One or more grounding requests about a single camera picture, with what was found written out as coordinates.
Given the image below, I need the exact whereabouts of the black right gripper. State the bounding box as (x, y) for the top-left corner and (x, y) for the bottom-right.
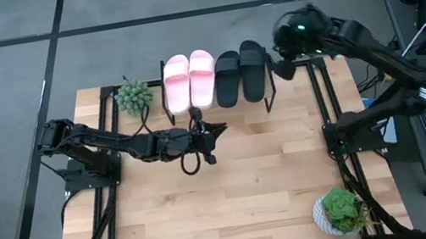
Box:
(263, 0), (345, 84)

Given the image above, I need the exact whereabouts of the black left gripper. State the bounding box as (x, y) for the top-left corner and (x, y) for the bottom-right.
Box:
(187, 118), (233, 167)

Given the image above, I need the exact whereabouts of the black foam slide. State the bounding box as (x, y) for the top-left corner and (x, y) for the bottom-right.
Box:
(208, 48), (248, 110)
(234, 37), (274, 105)

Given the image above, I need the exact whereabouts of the pink foam slide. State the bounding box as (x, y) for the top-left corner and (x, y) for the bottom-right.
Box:
(184, 47), (223, 113)
(158, 53), (198, 117)

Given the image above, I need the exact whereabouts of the wooden shelf with black legs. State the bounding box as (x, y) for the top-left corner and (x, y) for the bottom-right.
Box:
(155, 41), (281, 131)

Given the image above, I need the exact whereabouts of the green succulent in patterned pot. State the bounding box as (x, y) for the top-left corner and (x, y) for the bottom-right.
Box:
(307, 180), (382, 239)
(111, 75), (158, 121)

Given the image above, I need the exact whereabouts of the black looped cable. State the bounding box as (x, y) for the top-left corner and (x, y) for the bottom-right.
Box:
(178, 149), (204, 177)

